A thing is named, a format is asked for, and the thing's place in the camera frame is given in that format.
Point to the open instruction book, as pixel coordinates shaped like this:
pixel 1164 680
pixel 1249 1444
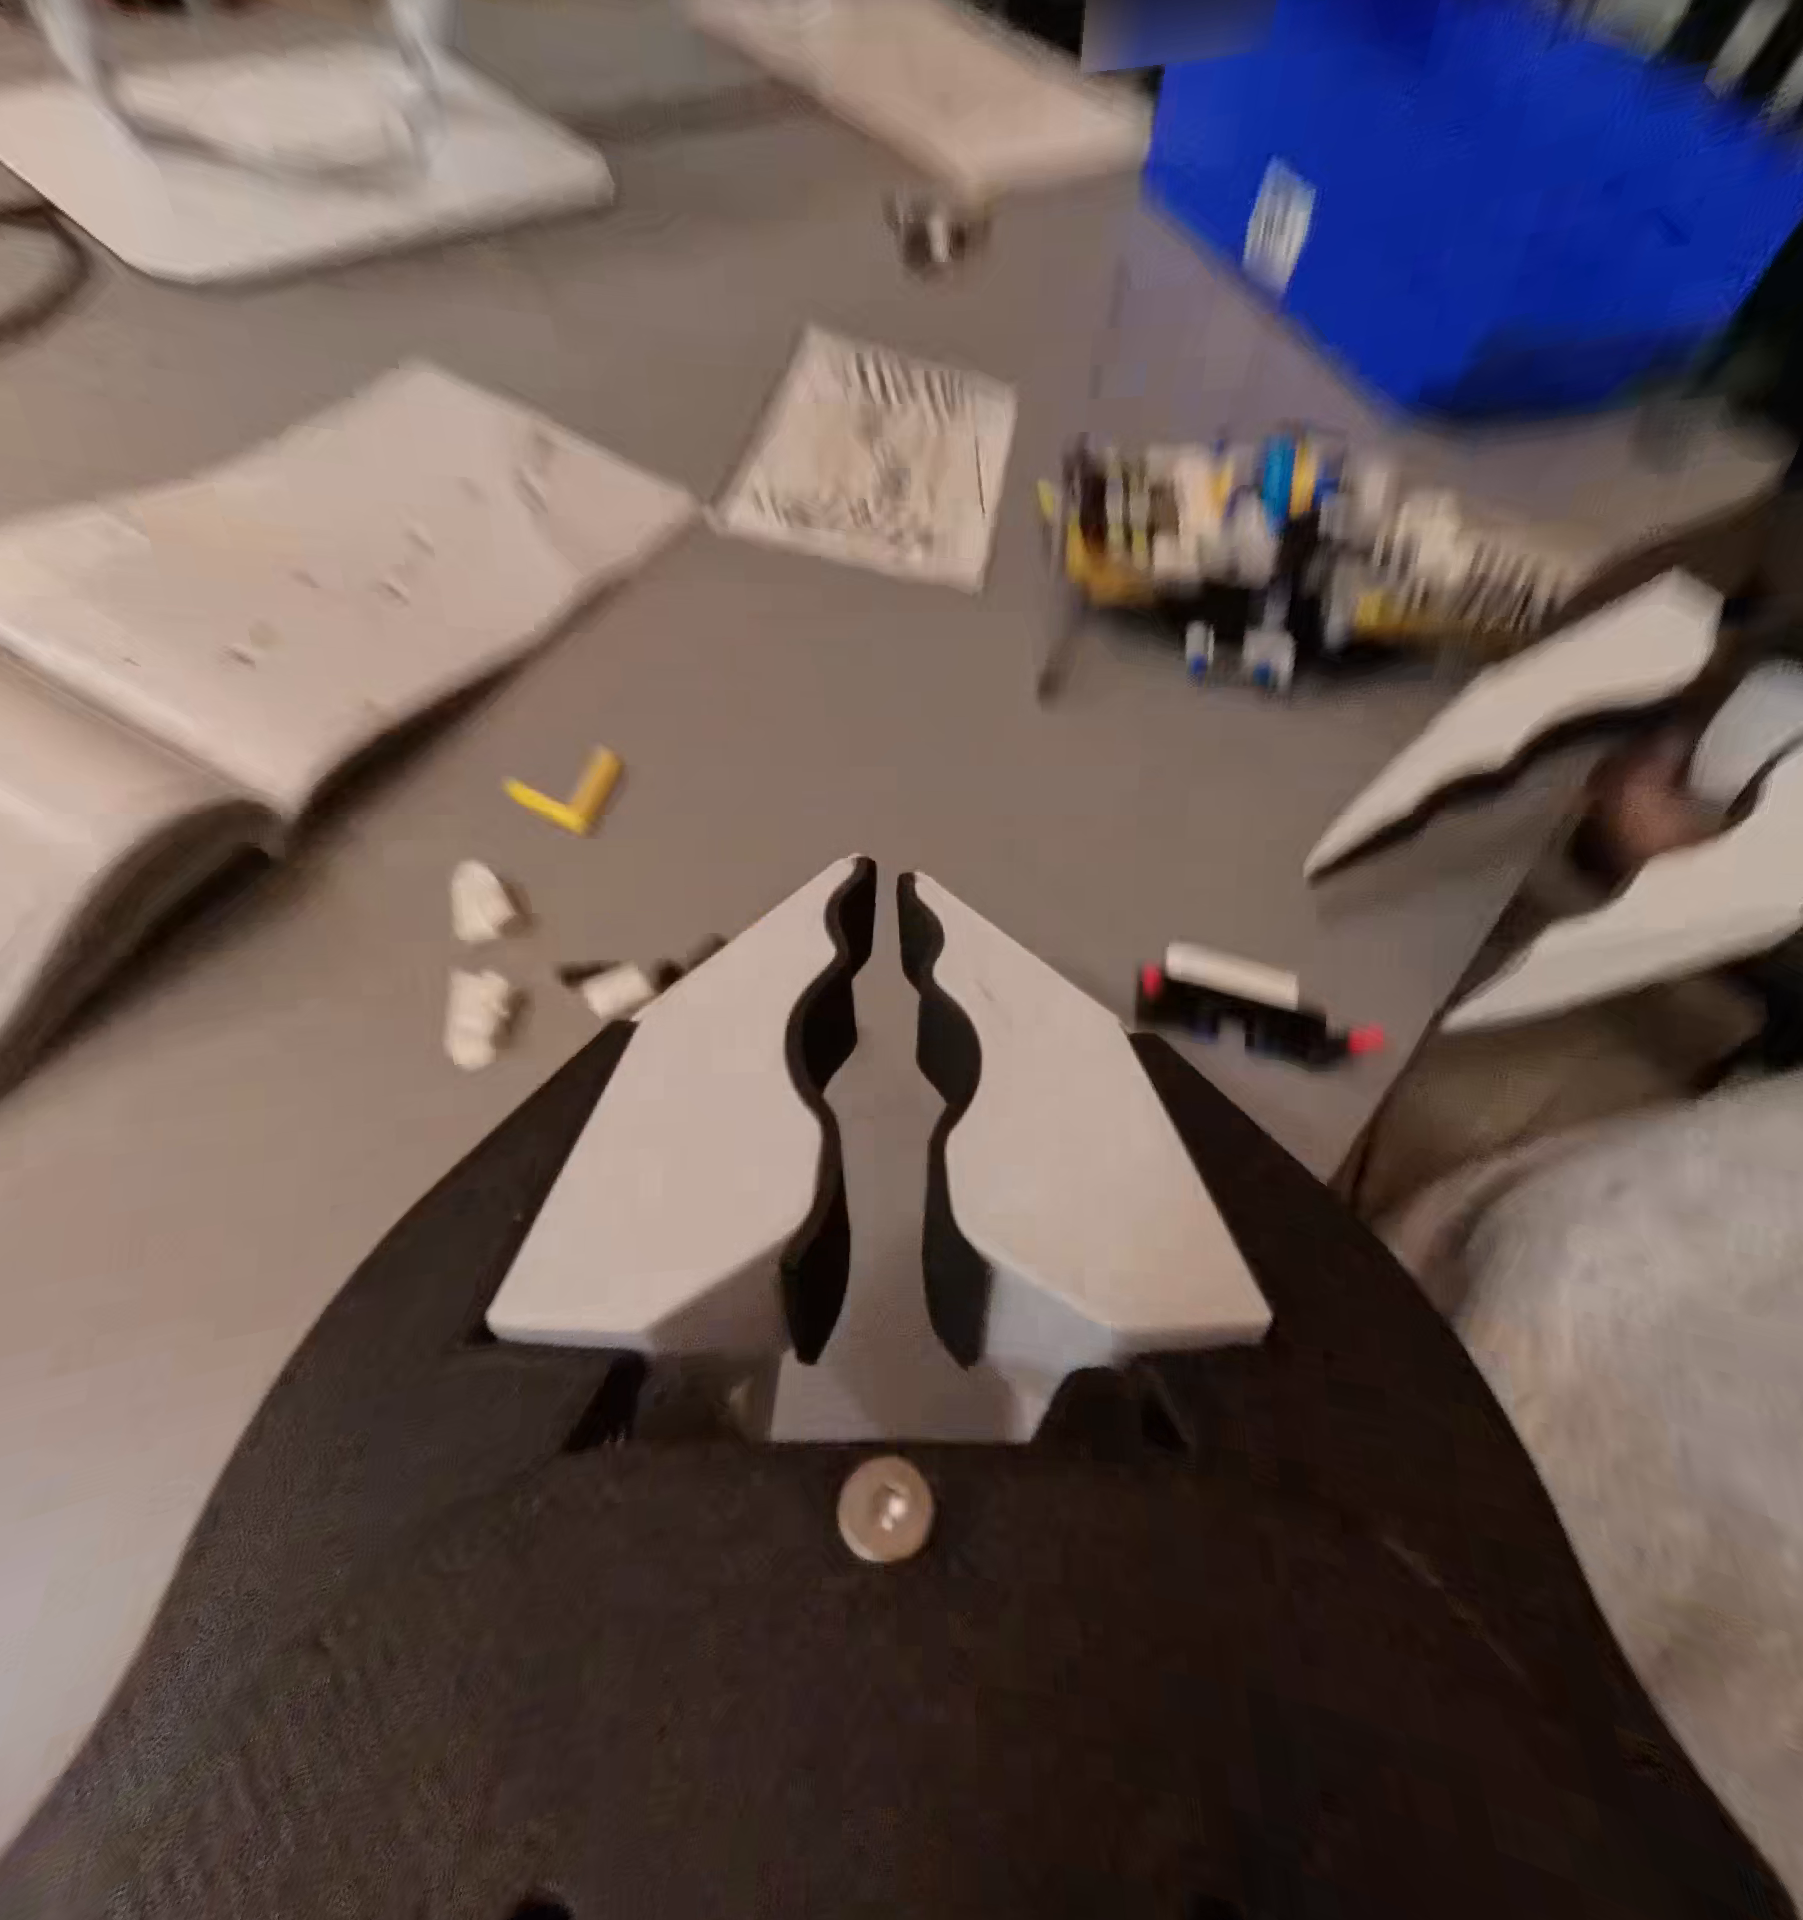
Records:
pixel 316 601

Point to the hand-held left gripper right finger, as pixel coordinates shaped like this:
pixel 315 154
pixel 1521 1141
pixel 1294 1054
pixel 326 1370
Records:
pixel 1095 1186

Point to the blue plastic bin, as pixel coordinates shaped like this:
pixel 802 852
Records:
pixel 1442 197

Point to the zebra striped sticker sheet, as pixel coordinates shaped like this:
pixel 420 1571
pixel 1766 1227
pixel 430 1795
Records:
pixel 871 449

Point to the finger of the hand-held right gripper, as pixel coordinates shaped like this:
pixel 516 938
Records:
pixel 1561 676
pixel 1713 901

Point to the small white lego connector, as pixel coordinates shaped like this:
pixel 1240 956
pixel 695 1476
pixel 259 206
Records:
pixel 480 901
pixel 479 1021

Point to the small black white lego assembly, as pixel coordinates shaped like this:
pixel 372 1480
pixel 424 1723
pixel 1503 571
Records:
pixel 931 237

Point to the zebra striped lego helicopter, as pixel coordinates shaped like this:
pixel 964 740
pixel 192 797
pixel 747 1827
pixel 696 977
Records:
pixel 1290 571

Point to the yellow angled lego piece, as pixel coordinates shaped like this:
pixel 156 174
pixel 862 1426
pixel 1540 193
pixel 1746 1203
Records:
pixel 597 789

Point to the black white lego pin piece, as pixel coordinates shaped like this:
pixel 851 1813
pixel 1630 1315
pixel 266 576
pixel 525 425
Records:
pixel 615 987

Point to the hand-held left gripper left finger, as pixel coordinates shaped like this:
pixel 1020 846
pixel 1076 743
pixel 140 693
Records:
pixel 661 1170

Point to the white printed paper sheet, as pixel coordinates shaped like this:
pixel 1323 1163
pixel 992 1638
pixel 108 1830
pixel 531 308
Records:
pixel 931 90

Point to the black white lego beam assembly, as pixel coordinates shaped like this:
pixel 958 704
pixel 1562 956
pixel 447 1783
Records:
pixel 1246 1021

